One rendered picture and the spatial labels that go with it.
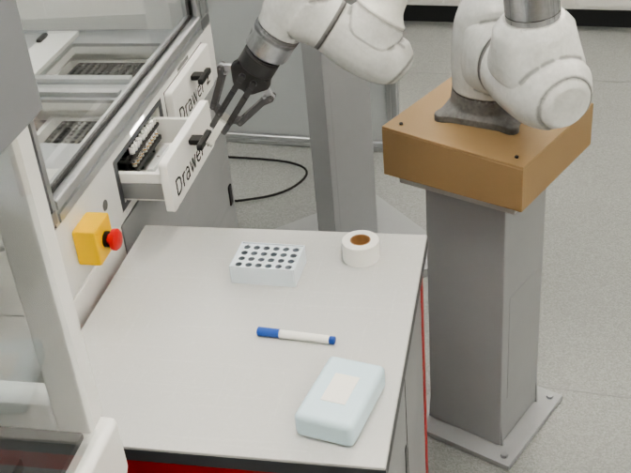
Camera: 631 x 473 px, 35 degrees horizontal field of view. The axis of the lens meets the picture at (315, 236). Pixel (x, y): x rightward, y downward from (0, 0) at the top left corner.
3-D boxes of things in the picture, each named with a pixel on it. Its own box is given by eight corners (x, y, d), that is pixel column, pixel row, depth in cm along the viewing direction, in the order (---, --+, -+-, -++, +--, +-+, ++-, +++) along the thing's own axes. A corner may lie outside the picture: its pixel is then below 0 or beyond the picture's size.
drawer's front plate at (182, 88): (214, 83, 250) (207, 42, 244) (178, 138, 226) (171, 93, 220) (207, 83, 250) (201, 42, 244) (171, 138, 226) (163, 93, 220)
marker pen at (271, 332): (336, 341, 170) (335, 333, 169) (333, 346, 168) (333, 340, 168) (259, 331, 174) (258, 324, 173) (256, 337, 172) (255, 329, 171)
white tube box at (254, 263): (306, 261, 191) (304, 245, 189) (296, 287, 184) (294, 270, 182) (243, 257, 193) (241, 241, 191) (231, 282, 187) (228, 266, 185)
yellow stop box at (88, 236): (119, 244, 186) (112, 211, 182) (105, 267, 180) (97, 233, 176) (93, 243, 187) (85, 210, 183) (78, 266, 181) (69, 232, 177)
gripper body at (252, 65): (287, 55, 195) (265, 91, 200) (250, 32, 194) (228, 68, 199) (279, 71, 189) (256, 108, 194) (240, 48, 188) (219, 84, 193)
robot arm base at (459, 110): (546, 91, 221) (548, 68, 217) (515, 135, 204) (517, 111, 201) (467, 79, 228) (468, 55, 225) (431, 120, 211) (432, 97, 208)
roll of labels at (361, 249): (353, 272, 186) (352, 254, 184) (336, 254, 192) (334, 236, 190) (386, 260, 189) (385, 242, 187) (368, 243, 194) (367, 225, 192)
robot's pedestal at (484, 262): (562, 399, 263) (580, 141, 222) (508, 471, 243) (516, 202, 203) (461, 360, 279) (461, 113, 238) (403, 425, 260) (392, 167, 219)
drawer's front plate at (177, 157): (215, 144, 222) (207, 99, 216) (175, 213, 198) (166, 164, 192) (207, 144, 222) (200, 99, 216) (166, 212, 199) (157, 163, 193)
